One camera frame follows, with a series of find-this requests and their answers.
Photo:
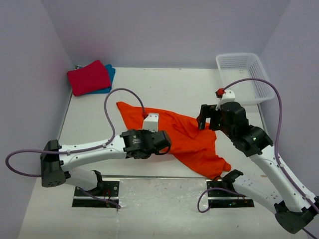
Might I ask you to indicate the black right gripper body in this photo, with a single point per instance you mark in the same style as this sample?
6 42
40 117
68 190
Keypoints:
226 129

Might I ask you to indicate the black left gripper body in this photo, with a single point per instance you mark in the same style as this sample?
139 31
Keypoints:
144 132

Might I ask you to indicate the orange t shirt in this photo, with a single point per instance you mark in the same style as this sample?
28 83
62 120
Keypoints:
192 147

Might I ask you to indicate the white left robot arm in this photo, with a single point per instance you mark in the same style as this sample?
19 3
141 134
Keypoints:
61 164

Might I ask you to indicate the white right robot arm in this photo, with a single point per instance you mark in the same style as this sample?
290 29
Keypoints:
293 205

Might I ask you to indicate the white plastic basket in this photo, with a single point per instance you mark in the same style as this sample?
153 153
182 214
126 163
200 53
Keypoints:
237 66

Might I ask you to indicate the folded blue t shirt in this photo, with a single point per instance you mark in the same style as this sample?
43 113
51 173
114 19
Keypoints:
111 72

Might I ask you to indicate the folded red t shirt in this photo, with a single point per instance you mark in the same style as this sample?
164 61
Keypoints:
88 79

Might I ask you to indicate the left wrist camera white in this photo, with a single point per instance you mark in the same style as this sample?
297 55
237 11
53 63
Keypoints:
151 122

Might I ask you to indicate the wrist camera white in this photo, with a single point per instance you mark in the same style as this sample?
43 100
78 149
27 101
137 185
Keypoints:
224 96
151 122

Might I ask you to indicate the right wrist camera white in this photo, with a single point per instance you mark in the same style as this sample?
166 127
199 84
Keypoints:
224 96

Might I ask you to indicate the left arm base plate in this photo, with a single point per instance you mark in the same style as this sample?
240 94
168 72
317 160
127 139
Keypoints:
105 195

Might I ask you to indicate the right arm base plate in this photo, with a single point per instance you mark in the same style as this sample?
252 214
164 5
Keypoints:
223 199

